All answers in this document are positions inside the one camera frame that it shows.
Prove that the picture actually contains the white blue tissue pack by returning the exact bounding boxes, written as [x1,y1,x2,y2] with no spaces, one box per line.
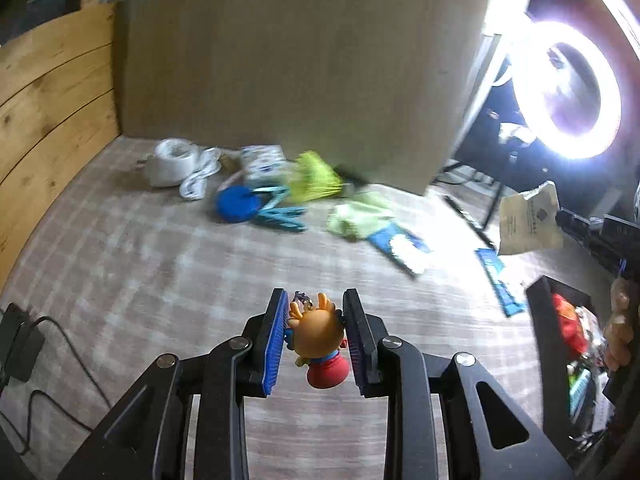
[241,145,287,186]

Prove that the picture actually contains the black power adapter with cable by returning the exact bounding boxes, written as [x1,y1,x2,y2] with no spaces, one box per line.
[0,315,114,457]

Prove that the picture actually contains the blue foil packet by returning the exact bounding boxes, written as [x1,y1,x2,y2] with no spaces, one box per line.
[367,222,432,279]

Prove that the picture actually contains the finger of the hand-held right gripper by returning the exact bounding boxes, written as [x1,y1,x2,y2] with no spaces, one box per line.
[554,208,626,273]

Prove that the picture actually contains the red snack packet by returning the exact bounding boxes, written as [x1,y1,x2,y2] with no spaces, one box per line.
[550,292,589,357]

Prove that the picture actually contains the blue disc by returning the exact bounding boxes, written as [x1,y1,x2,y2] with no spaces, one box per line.
[216,186,264,224]

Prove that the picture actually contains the orange figurine keychain toy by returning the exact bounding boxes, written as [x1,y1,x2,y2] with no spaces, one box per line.
[287,291,350,390]

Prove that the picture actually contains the wooden headboard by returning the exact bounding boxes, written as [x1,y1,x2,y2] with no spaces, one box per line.
[0,2,122,291]

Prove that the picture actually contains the white roll tape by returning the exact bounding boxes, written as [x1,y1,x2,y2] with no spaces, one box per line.
[137,138,201,189]

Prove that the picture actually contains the white cable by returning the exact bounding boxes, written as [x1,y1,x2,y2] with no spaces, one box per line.
[180,147,224,200]

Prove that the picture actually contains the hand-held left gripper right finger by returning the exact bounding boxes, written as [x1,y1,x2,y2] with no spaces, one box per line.
[342,287,576,480]

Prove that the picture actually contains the green cloth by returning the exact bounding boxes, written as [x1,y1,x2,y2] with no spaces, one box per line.
[327,191,398,241]

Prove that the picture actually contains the yellow-green shuttlecock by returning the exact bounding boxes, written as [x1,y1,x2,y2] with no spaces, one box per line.
[287,151,346,204]

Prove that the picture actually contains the blue flat packet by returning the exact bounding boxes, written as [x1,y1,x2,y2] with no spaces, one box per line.
[475,247,529,317]

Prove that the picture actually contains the ring light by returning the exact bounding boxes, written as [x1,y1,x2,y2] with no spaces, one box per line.
[512,20,623,161]

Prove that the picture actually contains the white door frame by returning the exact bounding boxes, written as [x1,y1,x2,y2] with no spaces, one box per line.
[446,0,540,173]

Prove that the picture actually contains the person's right hand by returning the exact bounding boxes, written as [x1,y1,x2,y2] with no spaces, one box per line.
[602,277,633,372]

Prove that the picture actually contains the white paper sachet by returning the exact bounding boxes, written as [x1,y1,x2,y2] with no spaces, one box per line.
[497,181,565,257]

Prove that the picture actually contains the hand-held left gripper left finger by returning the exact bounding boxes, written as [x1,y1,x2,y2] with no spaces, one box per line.
[57,287,291,480]

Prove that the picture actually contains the white crumpled tissue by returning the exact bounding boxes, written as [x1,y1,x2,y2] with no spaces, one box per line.
[497,122,534,147]

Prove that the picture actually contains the wooden board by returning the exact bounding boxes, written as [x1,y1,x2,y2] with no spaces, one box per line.
[120,0,493,197]

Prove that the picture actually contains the black rectangular container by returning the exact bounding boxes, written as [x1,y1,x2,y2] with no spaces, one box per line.
[525,275,640,456]

